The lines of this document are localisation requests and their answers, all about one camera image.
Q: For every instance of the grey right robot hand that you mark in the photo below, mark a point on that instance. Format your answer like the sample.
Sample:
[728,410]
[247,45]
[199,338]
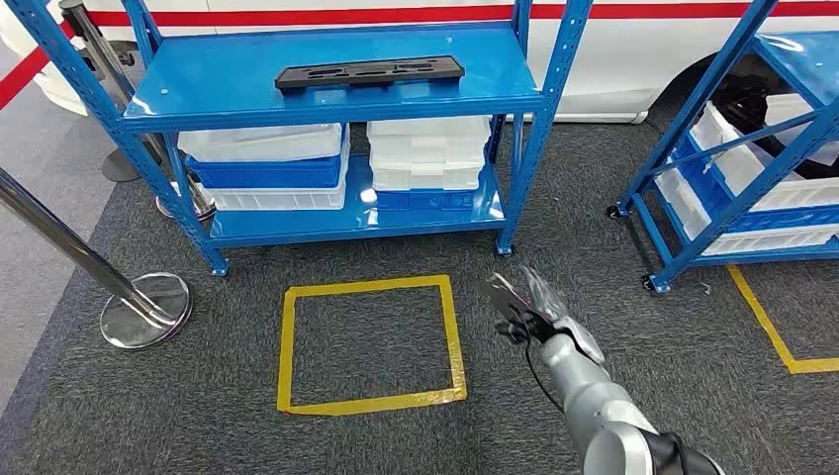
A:
[544,298]

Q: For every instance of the blue metal shelf rack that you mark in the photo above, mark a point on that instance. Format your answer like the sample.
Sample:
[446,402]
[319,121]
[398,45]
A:
[262,78]
[809,65]

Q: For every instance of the blue plastic bin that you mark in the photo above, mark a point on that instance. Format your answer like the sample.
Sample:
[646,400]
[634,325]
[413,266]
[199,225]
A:
[262,174]
[786,219]

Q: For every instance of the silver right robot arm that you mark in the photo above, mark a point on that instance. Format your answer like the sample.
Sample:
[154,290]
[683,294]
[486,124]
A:
[590,406]

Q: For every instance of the pale wrist camera on bracket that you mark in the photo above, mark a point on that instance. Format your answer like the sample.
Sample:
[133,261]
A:
[505,295]

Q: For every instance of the chrome stanchion with black cap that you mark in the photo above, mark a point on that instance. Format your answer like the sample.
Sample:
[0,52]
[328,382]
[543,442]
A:
[99,49]

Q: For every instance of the black plastic plate holder part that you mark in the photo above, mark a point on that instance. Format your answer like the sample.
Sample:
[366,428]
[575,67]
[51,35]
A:
[367,73]

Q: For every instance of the yellow floor tape square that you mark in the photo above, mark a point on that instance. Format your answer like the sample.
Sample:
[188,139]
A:
[813,366]
[367,287]

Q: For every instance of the chrome stanchion with round base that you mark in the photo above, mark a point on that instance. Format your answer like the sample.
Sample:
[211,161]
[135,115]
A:
[141,314]

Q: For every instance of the stanchion with dark base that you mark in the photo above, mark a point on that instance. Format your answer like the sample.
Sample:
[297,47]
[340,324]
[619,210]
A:
[121,167]

